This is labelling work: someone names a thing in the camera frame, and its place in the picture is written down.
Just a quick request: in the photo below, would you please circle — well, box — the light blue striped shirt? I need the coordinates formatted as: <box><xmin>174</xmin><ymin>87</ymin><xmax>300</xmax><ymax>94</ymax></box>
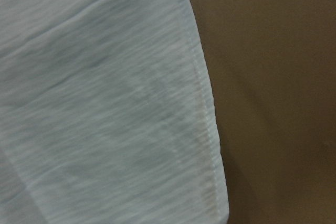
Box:
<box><xmin>1</xmin><ymin>0</ymin><xmax>229</xmax><ymax>223</ymax></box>

